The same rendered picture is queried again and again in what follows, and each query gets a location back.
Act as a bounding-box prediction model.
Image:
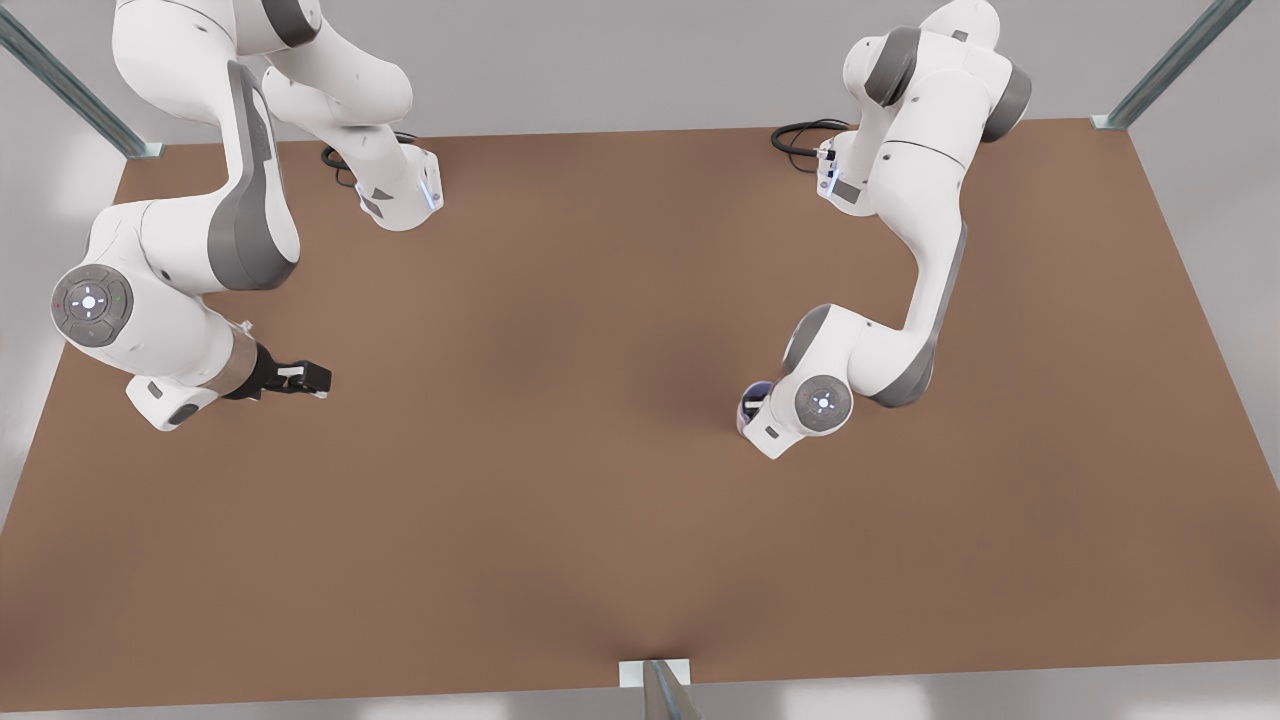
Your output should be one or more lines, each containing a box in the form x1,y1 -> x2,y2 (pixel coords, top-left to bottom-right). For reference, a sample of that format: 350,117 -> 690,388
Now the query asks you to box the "purple cup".
737,380 -> 773,435

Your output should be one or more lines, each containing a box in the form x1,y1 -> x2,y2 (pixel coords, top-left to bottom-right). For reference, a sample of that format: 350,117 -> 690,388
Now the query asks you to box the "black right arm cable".
320,131 -> 421,190

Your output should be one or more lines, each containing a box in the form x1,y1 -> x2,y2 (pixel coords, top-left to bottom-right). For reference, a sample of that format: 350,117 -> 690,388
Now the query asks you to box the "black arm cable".
320,131 -> 421,190
770,119 -> 853,175

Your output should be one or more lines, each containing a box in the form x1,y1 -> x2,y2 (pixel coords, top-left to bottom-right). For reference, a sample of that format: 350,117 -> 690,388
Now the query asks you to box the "silver frame post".
1090,0 -> 1255,132
0,8 -> 164,161
618,658 -> 693,720

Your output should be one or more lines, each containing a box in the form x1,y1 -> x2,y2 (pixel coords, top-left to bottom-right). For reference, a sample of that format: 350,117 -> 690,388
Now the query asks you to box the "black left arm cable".
770,119 -> 853,175

